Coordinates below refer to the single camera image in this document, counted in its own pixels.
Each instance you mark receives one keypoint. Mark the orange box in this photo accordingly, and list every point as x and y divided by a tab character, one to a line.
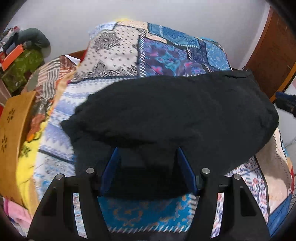
6	61

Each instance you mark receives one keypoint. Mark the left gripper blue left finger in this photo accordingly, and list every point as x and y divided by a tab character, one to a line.
110	171

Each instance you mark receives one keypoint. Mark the wooden lap table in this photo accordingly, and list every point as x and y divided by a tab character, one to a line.
15	124

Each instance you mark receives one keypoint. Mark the brown wooden door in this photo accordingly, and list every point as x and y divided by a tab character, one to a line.
273	60

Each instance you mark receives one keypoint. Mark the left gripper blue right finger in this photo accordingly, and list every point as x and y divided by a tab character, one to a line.
187	172

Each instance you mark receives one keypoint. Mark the dark grey cushion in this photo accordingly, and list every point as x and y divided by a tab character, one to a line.
34	38

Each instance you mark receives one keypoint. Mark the blue patchwork bed quilt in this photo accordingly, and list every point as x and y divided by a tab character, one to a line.
129	49

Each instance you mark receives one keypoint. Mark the black zip hoodie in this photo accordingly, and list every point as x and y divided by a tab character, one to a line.
219	120

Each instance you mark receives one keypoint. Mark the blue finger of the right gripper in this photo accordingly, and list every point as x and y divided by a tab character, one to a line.
284	96

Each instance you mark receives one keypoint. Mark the striped folded blanket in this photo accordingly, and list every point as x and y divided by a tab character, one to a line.
44	81

